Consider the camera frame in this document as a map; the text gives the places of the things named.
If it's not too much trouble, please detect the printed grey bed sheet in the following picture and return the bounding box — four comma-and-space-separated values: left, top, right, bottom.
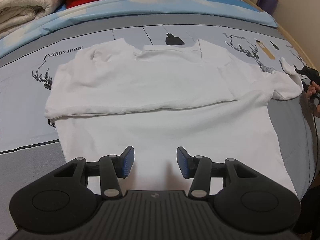
1, 19, 309, 239

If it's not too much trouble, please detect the light blue duvet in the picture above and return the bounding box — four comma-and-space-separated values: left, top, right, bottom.
1, 0, 277, 57

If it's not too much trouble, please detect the purple box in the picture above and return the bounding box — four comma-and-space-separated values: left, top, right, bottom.
257, 0, 278, 15

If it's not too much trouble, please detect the person's right hand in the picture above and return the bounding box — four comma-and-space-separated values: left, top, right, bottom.
306, 82, 319, 104

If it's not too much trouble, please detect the cream folded blanket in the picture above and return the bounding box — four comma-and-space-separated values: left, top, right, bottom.
1, 0, 63, 38

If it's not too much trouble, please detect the white long-sleeve shirt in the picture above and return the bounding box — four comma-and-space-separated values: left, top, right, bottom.
44, 38, 302, 190

